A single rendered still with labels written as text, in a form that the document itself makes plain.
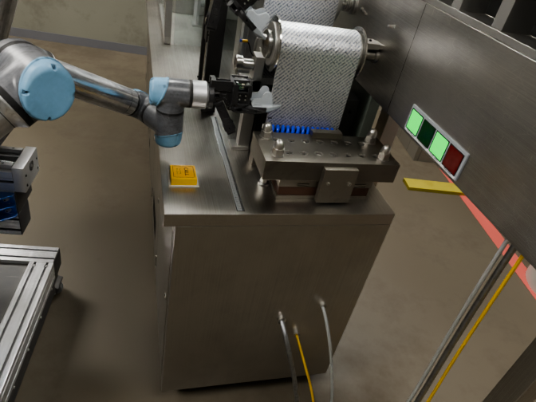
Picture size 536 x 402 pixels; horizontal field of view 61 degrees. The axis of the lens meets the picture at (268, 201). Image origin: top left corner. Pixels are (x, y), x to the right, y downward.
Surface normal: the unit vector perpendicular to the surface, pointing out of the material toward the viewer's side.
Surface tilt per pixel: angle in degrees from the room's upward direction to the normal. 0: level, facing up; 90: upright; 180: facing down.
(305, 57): 90
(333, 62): 90
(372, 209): 0
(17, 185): 90
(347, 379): 0
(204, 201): 0
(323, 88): 90
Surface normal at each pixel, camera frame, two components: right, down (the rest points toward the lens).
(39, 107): 0.79, 0.42
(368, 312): 0.18, -0.80
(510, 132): -0.96, 0.00
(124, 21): 0.09, 0.59
